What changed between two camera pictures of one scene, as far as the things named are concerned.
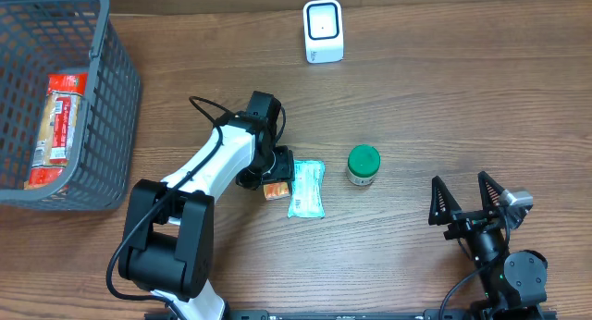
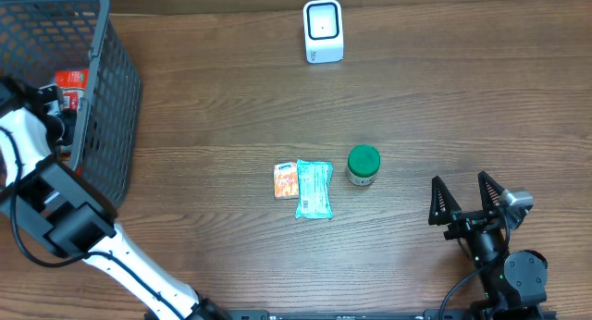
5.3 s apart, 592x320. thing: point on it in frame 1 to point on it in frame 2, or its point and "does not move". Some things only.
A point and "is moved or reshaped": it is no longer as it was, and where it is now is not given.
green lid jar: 363,164 does not move
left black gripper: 283,165 to 51,98
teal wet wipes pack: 306,196 is moved or reshaped
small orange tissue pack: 276,190 is moved or reshaped
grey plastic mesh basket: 47,30 does not move
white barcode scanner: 323,30 does not move
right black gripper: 469,219 does not move
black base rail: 422,313 does not move
